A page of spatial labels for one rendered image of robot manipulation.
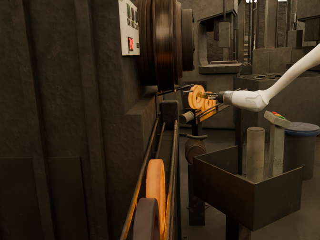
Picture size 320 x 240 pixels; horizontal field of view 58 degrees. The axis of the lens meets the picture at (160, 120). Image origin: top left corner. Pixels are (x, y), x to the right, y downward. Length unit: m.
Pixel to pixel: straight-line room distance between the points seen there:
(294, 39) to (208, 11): 1.75
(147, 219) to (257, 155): 1.68
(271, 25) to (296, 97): 6.76
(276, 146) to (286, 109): 1.49
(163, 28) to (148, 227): 0.83
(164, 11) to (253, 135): 1.21
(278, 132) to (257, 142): 0.17
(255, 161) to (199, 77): 2.14
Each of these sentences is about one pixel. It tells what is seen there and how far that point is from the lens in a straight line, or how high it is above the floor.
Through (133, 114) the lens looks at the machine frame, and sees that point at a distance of 0.96.
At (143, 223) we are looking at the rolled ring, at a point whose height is 0.77.
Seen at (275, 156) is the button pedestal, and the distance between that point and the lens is 2.26.
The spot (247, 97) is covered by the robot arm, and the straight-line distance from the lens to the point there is 1.71.
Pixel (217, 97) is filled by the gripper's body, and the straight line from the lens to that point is 1.79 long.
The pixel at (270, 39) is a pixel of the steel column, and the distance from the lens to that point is 10.30.
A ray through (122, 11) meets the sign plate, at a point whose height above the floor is 1.19.
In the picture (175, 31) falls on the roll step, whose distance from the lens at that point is 1.21.
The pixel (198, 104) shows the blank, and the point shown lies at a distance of 1.91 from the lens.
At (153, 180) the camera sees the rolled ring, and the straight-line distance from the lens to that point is 0.69.
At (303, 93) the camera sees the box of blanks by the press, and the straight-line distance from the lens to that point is 3.77.
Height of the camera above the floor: 1.05
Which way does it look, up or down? 12 degrees down
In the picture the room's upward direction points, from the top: 3 degrees counter-clockwise
